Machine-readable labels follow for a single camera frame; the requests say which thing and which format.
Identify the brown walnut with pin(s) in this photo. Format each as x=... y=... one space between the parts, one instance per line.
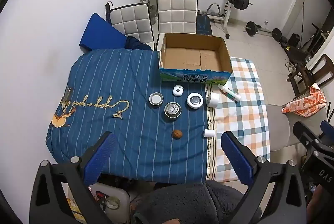
x=177 y=134

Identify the black bench pad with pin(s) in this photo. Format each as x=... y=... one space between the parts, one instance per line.
x=203 y=25

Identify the short barbell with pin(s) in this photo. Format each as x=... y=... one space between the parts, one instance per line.
x=252 y=28

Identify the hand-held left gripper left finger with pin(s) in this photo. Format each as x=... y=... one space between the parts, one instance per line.
x=100 y=158

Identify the person's dark fleece clothing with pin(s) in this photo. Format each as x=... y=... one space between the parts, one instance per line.
x=182 y=203

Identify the blue foam mat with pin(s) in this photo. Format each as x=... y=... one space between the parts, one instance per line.
x=101 y=33

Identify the small white cap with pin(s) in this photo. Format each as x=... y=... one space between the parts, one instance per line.
x=209 y=132

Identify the white round dark-topped device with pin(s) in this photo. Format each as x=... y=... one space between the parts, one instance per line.
x=194 y=100

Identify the grey chair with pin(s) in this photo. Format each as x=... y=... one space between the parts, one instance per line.
x=279 y=124

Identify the dark blue cloth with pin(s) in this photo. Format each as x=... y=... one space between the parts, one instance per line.
x=135 y=43

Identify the cardboard box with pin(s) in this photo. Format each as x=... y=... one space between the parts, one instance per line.
x=193 y=56

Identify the dark wooden stool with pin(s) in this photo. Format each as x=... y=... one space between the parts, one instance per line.
x=300 y=77

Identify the white tube with teal label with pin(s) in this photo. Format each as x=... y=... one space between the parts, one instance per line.
x=229 y=92

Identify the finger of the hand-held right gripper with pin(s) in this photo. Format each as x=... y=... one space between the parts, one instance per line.
x=305 y=134
x=327 y=128

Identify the steel strainer cup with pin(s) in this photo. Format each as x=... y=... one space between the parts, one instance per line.
x=172 y=110

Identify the orange patterned cloth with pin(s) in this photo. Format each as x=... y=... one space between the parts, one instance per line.
x=305 y=103

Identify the clear tape roll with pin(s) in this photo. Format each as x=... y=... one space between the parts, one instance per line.
x=112 y=203

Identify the white round jar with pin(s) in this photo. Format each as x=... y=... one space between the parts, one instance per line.
x=214 y=99

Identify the white quilted chair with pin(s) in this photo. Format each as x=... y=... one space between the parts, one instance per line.
x=177 y=12
x=130 y=20

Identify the white plastic container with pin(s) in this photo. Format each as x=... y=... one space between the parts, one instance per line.
x=120 y=192

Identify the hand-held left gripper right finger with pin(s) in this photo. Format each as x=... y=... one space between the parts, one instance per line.
x=236 y=158

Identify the wooden chair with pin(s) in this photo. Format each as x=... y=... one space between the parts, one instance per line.
x=323 y=67

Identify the plaid bed sheet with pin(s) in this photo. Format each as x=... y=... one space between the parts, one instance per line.
x=242 y=114

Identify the blue striped blanket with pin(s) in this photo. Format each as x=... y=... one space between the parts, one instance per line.
x=117 y=83

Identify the white earbud case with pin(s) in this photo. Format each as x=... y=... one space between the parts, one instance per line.
x=178 y=90

